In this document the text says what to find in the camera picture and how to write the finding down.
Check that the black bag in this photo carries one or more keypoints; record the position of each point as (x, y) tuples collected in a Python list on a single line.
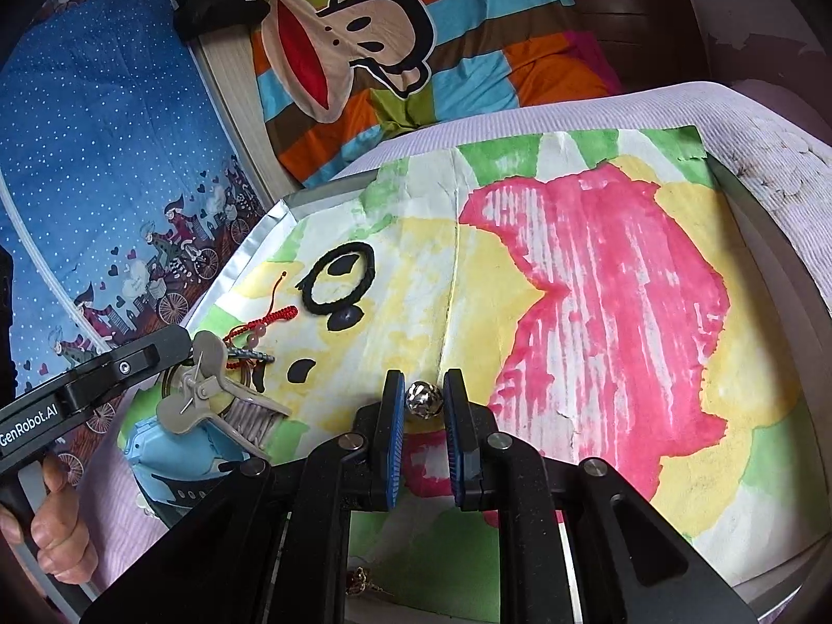
[(218, 3)]

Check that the beige hair claw clip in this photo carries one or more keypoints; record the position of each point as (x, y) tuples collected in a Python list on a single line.
[(195, 396)]

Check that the purple pillow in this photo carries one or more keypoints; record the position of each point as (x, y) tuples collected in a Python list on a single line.
[(793, 101)]

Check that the blue dotted fabric wardrobe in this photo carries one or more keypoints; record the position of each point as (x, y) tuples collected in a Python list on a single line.
[(110, 162)]

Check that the light wooden panel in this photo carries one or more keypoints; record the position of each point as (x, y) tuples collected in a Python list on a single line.
[(234, 84)]

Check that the blue wrist watch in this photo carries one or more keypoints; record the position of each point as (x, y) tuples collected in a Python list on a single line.
[(188, 468)]

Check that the striped monkey print blanket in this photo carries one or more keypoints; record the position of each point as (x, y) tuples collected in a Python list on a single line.
[(455, 65)]

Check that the painted paper sheet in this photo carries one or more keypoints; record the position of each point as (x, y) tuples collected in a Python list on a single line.
[(585, 286)]

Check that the silver metal tray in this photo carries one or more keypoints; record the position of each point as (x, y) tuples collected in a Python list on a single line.
[(780, 260)]

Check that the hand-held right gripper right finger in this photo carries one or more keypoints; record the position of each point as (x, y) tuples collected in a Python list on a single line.
[(452, 448)]

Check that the dark wooden headboard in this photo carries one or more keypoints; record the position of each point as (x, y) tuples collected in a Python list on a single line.
[(643, 32)]

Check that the person's left hand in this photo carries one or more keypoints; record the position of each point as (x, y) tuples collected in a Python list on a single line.
[(65, 539)]

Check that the small blue metal hairpin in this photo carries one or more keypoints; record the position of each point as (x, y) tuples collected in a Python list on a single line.
[(257, 357)]

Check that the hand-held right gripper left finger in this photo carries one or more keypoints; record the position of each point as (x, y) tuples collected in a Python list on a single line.
[(393, 448)]

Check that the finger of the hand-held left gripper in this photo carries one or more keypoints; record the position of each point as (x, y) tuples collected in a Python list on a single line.
[(130, 364)]

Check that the small silver bell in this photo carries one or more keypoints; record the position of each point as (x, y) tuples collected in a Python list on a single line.
[(422, 400)]

